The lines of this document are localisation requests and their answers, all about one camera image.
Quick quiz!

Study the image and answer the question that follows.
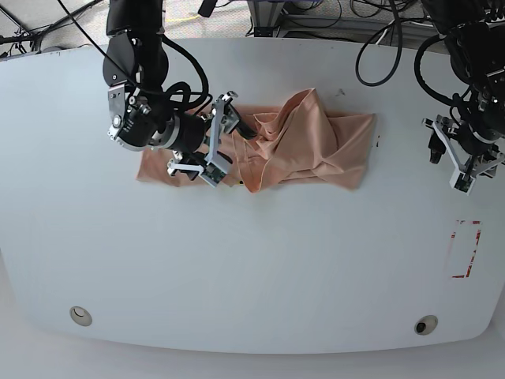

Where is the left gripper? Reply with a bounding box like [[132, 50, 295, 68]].
[[422, 115, 504, 184]]

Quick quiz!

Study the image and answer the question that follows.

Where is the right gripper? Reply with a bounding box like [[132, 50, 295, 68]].
[[107, 84, 256, 182]]

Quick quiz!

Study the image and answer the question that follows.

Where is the peach T-shirt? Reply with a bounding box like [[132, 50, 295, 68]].
[[135, 87, 378, 194]]

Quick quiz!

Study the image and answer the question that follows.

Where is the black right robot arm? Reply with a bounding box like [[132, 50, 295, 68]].
[[103, 1, 256, 186]]

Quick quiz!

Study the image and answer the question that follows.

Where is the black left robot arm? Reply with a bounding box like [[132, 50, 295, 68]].
[[413, 1, 504, 193]]

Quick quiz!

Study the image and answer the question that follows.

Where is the red tape rectangle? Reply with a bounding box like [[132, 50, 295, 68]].
[[447, 220, 482, 279]]

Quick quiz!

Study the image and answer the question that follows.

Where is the white power strip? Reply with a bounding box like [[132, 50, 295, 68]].
[[486, 1, 504, 26]]

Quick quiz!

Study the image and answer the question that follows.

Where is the right table grommet hole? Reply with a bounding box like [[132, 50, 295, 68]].
[[414, 315, 438, 336]]

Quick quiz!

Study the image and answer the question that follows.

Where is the table grommet hole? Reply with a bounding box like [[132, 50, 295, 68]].
[[414, 315, 438, 336], [69, 306, 92, 327]]

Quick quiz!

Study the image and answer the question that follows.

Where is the left table grommet hole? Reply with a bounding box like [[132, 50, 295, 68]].
[[69, 306, 92, 327]]

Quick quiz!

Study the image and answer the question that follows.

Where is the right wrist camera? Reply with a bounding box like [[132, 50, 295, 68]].
[[199, 160, 231, 188]]

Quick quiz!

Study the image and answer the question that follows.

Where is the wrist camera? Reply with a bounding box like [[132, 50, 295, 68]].
[[449, 170, 475, 195], [199, 160, 231, 188]]

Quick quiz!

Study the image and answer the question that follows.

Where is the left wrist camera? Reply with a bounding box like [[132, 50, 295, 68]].
[[449, 170, 475, 195]]

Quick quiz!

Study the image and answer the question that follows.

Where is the aluminium frame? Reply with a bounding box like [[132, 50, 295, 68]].
[[246, 1, 286, 37]]

